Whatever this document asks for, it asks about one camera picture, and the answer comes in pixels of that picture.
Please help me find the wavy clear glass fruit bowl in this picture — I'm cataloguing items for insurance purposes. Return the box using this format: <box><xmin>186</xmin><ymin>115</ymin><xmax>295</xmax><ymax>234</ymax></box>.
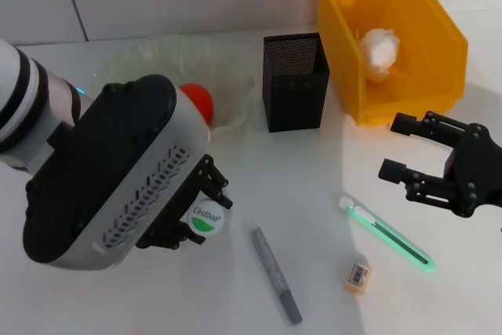
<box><xmin>89</xmin><ymin>33</ymin><xmax>255</xmax><ymax>138</ymax></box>

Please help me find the red-orange fruit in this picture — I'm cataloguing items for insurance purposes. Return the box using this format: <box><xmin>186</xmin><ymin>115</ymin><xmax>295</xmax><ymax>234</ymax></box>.
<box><xmin>178</xmin><ymin>82</ymin><xmax>216</xmax><ymax>126</ymax></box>

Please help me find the grey marker pen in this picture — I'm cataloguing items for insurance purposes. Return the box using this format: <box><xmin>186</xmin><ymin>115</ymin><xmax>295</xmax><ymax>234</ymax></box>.
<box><xmin>249</xmin><ymin>227</ymin><xmax>304</xmax><ymax>326</ymax></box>

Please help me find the green and white pen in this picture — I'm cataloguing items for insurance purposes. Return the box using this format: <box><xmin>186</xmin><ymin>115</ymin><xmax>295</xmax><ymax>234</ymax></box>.
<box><xmin>339</xmin><ymin>195</ymin><xmax>436</xmax><ymax>274</ymax></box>

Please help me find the small beige eraser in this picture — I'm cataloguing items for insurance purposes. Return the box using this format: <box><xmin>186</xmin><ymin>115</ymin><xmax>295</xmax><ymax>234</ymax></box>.
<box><xmin>344</xmin><ymin>262</ymin><xmax>373</xmax><ymax>293</ymax></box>

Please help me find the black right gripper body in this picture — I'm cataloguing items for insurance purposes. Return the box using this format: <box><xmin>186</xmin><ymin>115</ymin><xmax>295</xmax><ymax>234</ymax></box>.
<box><xmin>442</xmin><ymin>122</ymin><xmax>502</xmax><ymax>219</ymax></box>

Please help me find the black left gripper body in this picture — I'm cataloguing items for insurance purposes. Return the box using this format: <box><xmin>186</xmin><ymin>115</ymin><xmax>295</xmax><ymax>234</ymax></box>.
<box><xmin>151</xmin><ymin>172</ymin><xmax>203</xmax><ymax>234</ymax></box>

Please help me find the white paper ball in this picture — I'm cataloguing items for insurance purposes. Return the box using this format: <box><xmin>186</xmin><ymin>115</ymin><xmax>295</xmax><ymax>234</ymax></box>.
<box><xmin>358</xmin><ymin>27</ymin><xmax>401</xmax><ymax>84</ymax></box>

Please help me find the black mesh pen holder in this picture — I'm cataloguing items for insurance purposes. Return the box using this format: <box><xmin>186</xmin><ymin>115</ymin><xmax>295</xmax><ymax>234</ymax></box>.
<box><xmin>261</xmin><ymin>32</ymin><xmax>330</xmax><ymax>133</ymax></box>

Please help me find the clear water bottle green label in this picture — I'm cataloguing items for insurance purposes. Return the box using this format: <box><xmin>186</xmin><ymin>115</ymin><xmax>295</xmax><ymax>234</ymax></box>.
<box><xmin>185</xmin><ymin>198</ymin><xmax>225</xmax><ymax>237</ymax></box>

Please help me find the yellow plastic bin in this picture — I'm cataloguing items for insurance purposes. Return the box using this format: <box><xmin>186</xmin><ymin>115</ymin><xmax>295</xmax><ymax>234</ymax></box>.
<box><xmin>313</xmin><ymin>0</ymin><xmax>470</xmax><ymax>129</ymax></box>

